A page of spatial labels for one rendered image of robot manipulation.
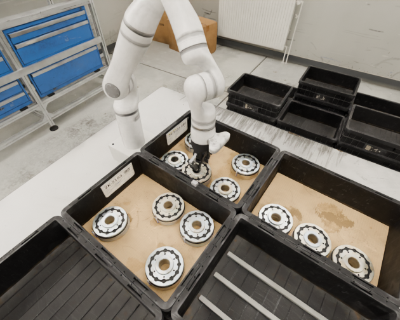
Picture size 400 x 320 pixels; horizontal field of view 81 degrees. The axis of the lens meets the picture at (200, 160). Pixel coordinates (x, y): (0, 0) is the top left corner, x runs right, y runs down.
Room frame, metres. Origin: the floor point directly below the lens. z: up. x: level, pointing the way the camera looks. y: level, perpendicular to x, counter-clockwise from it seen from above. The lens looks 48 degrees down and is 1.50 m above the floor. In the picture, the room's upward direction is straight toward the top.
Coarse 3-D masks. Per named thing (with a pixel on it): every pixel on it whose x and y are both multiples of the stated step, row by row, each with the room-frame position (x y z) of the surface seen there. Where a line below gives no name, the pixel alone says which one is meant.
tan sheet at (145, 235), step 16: (144, 176) 0.53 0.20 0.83; (128, 192) 0.46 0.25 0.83; (144, 192) 0.46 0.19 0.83; (160, 192) 0.46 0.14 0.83; (128, 208) 0.40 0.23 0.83; (144, 208) 0.40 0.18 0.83; (192, 208) 0.40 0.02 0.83; (144, 224) 0.34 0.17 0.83; (160, 224) 0.34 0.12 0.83; (176, 224) 0.34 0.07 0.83; (128, 240) 0.29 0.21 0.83; (144, 240) 0.29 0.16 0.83; (160, 240) 0.29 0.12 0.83; (176, 240) 0.29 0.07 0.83; (128, 256) 0.24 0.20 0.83; (144, 256) 0.24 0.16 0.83; (192, 256) 0.24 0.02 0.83; (144, 272) 0.20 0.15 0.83; (176, 288) 0.16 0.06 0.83
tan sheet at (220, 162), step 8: (184, 144) 0.70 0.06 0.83; (184, 152) 0.65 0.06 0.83; (224, 152) 0.65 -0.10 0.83; (232, 152) 0.65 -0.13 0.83; (216, 160) 0.61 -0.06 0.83; (224, 160) 0.61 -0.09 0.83; (216, 168) 0.57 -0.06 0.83; (224, 168) 0.57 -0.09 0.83; (216, 176) 0.53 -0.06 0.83; (224, 176) 0.53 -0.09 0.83; (232, 176) 0.53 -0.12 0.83; (208, 184) 0.49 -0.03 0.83; (240, 184) 0.49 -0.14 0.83; (248, 184) 0.49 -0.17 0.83
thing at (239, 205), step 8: (176, 120) 0.73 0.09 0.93; (216, 120) 0.73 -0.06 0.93; (168, 128) 0.68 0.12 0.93; (232, 128) 0.68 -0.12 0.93; (160, 136) 0.64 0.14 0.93; (248, 136) 0.64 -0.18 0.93; (264, 144) 0.60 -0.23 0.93; (144, 152) 0.55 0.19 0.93; (160, 160) 0.52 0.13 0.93; (272, 160) 0.52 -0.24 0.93; (168, 168) 0.48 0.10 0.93; (176, 168) 0.48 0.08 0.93; (264, 168) 0.48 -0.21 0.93; (184, 176) 0.45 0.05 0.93; (200, 184) 0.42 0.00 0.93; (256, 184) 0.42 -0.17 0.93; (208, 192) 0.39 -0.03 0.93; (216, 192) 0.39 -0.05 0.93; (248, 192) 0.39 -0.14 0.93; (224, 200) 0.37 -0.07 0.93; (240, 200) 0.37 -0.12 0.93; (240, 208) 0.34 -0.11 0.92
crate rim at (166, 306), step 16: (128, 160) 0.52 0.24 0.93; (176, 176) 0.46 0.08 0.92; (64, 208) 0.34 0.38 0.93; (224, 208) 0.34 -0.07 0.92; (224, 224) 0.29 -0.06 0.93; (96, 240) 0.25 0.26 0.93; (112, 256) 0.21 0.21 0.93; (128, 272) 0.17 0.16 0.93; (192, 272) 0.17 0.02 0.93; (144, 288) 0.14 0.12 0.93; (160, 304) 0.11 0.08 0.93
